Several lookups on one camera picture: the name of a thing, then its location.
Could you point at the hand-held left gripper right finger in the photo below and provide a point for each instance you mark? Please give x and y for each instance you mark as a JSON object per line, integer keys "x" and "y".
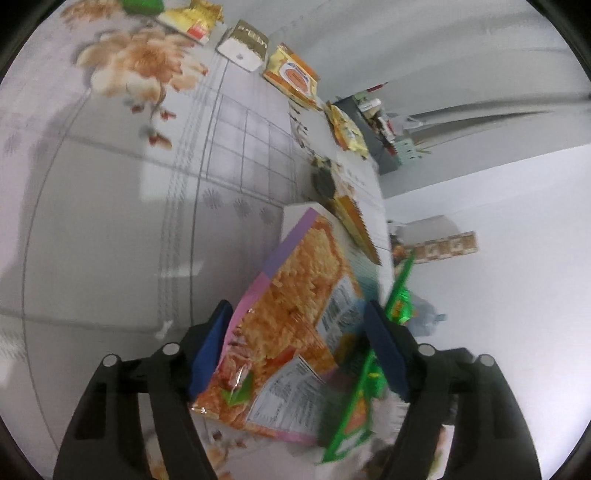
{"x": 388, "y": 350}

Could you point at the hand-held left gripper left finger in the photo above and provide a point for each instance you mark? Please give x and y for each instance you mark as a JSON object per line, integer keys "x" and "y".
{"x": 212, "y": 341}

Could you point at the green snack packet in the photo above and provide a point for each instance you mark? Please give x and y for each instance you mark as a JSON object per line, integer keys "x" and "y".
{"x": 353, "y": 415}

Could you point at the orange pink snack packet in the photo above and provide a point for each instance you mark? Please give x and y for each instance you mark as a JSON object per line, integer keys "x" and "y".
{"x": 295, "y": 295}

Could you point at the large clear water jug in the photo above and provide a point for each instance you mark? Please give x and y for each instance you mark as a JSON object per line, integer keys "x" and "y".
{"x": 425, "y": 318}

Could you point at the checkered patterned roll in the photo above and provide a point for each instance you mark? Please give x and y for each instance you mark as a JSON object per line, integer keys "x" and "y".
{"x": 443, "y": 247}

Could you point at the orange flat snack packet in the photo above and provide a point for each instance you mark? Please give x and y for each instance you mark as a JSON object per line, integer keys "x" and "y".
{"x": 358, "y": 226}

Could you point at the white carton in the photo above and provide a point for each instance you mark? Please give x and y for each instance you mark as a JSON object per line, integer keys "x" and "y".
{"x": 295, "y": 221}

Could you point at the floral tablecloth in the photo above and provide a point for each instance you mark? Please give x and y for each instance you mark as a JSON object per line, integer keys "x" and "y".
{"x": 115, "y": 230}

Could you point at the dark snack packet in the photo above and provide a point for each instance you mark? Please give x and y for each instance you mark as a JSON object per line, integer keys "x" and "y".
{"x": 323, "y": 180}

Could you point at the grey cabinet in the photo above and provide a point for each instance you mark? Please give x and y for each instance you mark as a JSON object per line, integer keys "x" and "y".
{"x": 383, "y": 157}

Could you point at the teal plastic basket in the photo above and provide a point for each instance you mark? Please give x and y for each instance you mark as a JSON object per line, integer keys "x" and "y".
{"x": 406, "y": 150}

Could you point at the orange yellow snack packet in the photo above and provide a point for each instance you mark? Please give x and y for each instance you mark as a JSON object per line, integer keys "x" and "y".
{"x": 293, "y": 76}

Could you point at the small gold white box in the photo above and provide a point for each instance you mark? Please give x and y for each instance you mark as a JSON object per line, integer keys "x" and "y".
{"x": 242, "y": 46}

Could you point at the yellow red snack packet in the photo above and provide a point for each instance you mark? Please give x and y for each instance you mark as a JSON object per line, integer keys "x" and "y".
{"x": 191, "y": 18}

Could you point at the small green packet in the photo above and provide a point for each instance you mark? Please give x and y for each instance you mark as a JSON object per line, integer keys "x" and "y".
{"x": 141, "y": 4}

